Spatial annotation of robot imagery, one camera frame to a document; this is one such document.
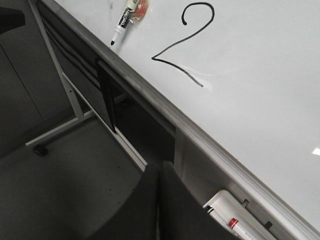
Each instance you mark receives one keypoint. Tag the grey whiteboard stand frame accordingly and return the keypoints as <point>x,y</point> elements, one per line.
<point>97,84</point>

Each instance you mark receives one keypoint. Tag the black caster wheel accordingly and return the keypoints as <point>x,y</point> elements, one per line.
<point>40,150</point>

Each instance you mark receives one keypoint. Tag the white marker tray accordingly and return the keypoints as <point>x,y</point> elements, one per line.
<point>229,207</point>

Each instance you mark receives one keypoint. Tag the white black whiteboard marker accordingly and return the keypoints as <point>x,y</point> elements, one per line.
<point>134,10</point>

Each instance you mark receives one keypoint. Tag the black capped marker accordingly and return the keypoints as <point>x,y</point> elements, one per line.
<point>213,213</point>

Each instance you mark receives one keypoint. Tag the white whiteboard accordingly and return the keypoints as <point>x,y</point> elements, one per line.
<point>240,78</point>

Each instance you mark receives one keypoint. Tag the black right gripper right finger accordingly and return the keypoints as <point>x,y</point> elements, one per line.
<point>161,204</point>

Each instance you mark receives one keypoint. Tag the red capped marker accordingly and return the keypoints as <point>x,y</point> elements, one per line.
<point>244,231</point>

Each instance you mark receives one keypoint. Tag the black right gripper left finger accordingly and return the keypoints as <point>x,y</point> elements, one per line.
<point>11,19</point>

